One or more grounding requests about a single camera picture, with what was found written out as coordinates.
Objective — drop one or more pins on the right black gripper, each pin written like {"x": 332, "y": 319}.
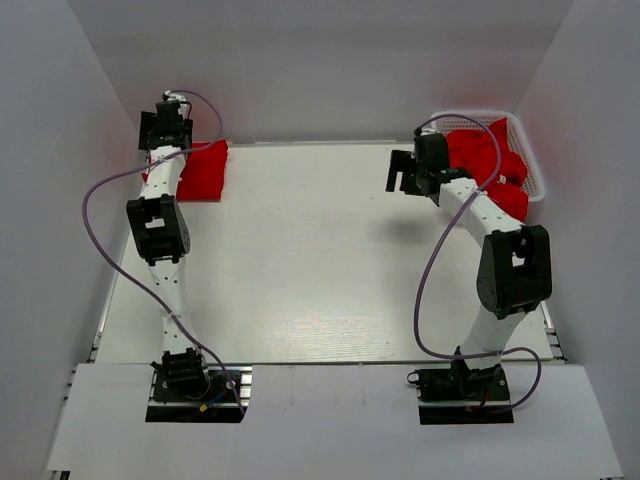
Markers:
{"x": 401, "y": 161}

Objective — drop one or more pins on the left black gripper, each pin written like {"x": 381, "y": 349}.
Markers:
{"x": 149, "y": 123}

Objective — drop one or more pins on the red t shirt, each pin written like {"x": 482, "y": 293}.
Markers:
{"x": 198, "y": 177}

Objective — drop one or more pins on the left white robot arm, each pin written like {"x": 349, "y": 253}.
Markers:
{"x": 159, "y": 230}

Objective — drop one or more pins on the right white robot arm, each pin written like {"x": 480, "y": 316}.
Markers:
{"x": 514, "y": 271}

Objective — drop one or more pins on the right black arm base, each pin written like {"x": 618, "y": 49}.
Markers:
{"x": 457, "y": 395}

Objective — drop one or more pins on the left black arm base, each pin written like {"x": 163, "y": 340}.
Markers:
{"x": 184, "y": 389}

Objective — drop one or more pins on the white plastic basket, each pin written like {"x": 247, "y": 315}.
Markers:
{"x": 469, "y": 133}

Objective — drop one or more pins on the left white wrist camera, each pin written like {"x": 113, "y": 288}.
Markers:
{"x": 173, "y": 97}

